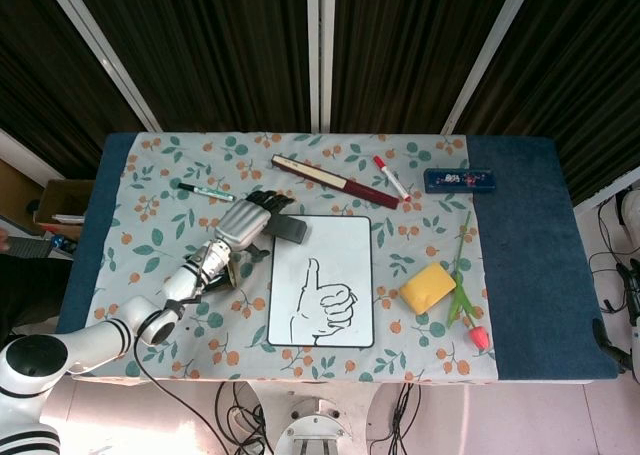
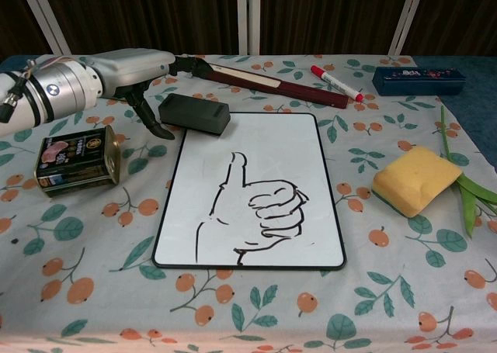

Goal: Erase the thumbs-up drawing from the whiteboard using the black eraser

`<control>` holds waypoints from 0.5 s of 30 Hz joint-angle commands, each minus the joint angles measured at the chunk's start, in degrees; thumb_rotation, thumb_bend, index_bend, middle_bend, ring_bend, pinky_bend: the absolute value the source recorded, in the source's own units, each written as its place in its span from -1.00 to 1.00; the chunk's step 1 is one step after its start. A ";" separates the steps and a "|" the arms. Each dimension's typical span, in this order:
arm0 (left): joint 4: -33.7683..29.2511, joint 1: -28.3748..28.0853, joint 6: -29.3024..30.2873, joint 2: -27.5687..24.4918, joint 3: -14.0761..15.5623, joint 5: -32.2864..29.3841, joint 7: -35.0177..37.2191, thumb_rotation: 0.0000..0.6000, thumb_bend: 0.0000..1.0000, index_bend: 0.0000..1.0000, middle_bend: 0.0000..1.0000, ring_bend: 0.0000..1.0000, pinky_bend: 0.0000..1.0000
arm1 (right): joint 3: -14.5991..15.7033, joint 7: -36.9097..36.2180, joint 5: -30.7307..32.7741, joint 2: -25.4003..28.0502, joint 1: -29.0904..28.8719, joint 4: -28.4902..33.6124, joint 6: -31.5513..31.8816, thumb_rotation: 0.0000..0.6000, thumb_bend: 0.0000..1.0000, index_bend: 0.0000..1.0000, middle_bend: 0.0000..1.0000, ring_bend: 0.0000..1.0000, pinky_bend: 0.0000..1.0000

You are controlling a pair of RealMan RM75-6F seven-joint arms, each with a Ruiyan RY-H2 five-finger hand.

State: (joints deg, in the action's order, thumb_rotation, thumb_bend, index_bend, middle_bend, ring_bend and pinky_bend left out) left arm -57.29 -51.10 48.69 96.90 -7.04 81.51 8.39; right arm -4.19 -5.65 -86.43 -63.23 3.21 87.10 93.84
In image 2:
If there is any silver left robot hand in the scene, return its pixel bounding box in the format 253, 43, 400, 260
83, 48, 214, 140

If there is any dark grey whiteboard eraser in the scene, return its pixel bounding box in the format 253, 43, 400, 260
158, 94, 231, 137

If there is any red marker pen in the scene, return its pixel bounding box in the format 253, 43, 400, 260
309, 64, 366, 104

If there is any dark brown curtain panel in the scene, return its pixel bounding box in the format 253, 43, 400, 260
259, 0, 407, 56
0, 0, 51, 59
403, 0, 497, 57
36, 0, 238, 55

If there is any black luncheon meat can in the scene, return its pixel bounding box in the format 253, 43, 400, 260
33, 125, 121, 199

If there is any maroon folded hand fan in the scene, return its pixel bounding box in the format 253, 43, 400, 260
203, 61, 349, 109

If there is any white board with black rim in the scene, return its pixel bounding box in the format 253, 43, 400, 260
151, 112, 347, 271

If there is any floral fruit print tablecloth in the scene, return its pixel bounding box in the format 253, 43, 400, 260
0, 54, 497, 353

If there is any blue pencil case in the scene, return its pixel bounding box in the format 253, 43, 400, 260
371, 65, 466, 97

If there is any yellow sponge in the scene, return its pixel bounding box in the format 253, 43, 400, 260
371, 145, 464, 219

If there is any artificial tulip flower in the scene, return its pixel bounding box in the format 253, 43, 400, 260
440, 105, 497, 240

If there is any white frame post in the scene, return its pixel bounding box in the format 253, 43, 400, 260
388, 0, 428, 56
236, 0, 261, 55
17, 0, 73, 55

